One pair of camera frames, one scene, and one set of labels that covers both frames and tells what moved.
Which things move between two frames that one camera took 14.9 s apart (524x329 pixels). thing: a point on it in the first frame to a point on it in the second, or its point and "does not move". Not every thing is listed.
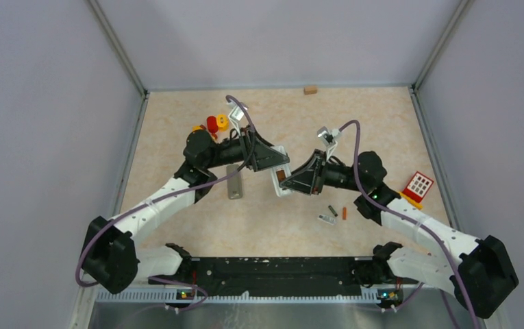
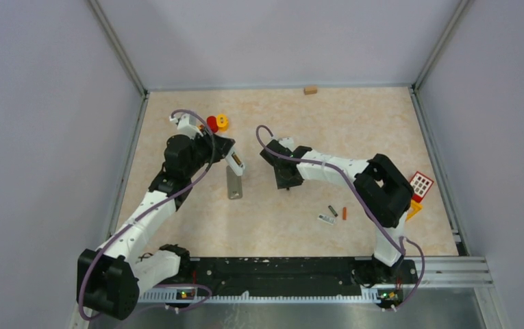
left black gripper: [257, 153] to [219, 147]
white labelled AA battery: [327, 219] does not move
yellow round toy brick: [222, 122] does not move
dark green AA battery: [333, 211] does not move
